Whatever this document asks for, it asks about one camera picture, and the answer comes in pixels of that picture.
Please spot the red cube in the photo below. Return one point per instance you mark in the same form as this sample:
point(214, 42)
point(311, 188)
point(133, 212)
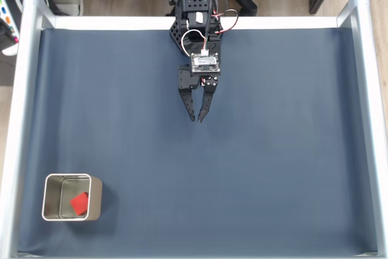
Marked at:
point(79, 203)

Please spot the square metal tin container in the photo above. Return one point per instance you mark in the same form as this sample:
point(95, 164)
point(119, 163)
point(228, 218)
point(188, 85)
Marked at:
point(53, 198)

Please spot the dark blue table mat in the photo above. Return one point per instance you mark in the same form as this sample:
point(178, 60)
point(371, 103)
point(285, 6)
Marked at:
point(242, 150)

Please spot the pale fabric object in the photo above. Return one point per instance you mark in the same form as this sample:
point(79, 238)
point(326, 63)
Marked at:
point(71, 2)

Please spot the white box with coloured labels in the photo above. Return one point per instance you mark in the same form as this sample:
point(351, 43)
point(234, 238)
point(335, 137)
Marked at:
point(7, 28)

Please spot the camera circuit board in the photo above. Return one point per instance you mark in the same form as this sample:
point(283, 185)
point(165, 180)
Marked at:
point(205, 63)

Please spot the silver white table frame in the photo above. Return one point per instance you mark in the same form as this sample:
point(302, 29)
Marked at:
point(27, 59)

